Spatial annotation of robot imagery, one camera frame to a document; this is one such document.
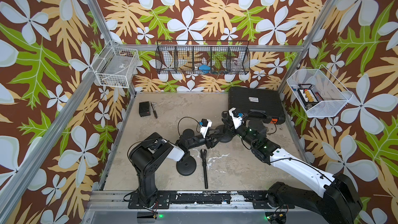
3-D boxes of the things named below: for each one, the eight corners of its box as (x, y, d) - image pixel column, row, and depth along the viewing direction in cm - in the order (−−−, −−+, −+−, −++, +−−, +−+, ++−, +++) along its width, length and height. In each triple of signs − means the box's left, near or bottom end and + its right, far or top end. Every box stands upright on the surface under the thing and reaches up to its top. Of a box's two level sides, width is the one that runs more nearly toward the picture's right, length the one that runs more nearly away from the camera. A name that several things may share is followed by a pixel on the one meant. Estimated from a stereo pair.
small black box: (141, 118, 108) (139, 114, 104) (140, 105, 115) (139, 101, 111) (150, 116, 109) (149, 112, 105) (149, 104, 116) (148, 100, 112)
